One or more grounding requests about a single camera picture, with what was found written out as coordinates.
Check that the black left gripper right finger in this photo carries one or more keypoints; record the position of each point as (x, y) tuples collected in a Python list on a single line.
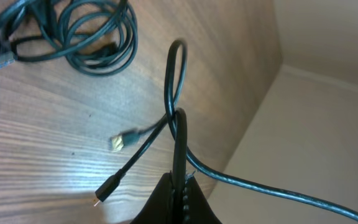
[(196, 209)]

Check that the black cable gold plug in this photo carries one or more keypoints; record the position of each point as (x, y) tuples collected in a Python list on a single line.
[(175, 119)]

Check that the black cable blue USB plug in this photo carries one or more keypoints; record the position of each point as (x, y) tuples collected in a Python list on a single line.
[(98, 38)]

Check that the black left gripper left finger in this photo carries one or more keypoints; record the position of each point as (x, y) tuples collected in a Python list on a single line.
[(158, 208)]

